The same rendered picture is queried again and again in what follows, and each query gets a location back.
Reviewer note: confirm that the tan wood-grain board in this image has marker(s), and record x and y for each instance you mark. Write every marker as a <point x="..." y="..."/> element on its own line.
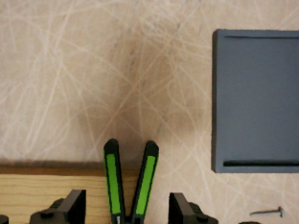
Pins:
<point x="25" y="190"/>

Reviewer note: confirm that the dark grey shallow tray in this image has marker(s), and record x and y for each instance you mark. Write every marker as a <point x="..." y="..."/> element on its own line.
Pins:
<point x="255" y="101"/>

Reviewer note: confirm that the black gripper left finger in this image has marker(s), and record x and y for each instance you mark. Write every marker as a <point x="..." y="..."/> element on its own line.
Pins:
<point x="72" y="208"/>

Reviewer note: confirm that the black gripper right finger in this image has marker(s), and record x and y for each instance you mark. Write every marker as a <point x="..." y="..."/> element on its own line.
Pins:
<point x="180" y="212"/>

